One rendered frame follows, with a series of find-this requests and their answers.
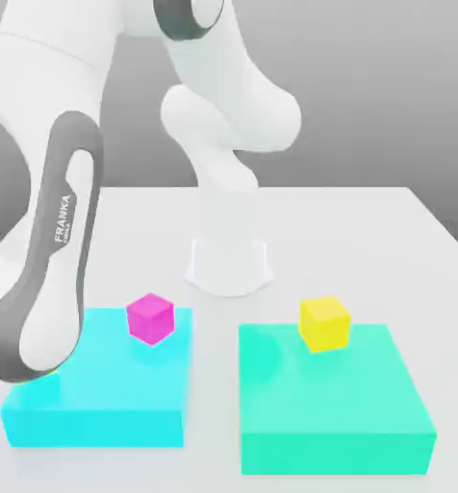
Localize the large cyan box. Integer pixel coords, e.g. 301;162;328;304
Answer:
0;306;194;449

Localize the small magenta cube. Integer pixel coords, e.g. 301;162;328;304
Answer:
125;292;176;347

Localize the large turquoise box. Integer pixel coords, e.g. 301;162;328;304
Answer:
238;323;439;477

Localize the small yellow cube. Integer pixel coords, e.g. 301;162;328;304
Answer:
297;295;352;354

